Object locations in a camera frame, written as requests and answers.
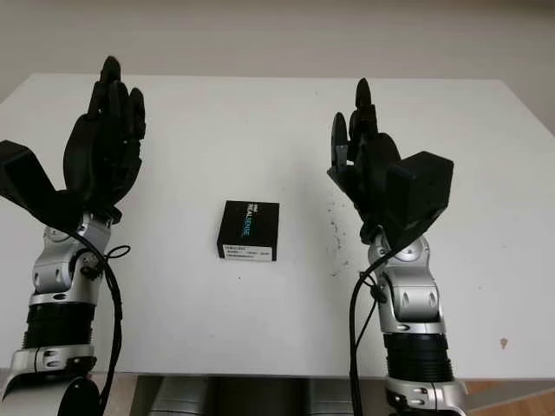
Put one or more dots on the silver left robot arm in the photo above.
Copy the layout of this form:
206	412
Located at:
56	277

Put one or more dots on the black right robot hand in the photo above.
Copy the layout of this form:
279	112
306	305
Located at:
368	173

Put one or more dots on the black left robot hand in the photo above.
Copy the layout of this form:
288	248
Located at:
102	156

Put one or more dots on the grey black robot torso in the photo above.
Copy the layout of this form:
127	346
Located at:
260	396

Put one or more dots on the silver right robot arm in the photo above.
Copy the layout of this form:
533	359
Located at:
416	299

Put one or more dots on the black RealSense box lid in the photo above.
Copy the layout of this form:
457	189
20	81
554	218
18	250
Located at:
249	225

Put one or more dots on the white table leg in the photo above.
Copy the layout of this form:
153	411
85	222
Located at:
460	388

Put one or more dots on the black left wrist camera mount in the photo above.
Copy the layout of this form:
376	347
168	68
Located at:
30	182

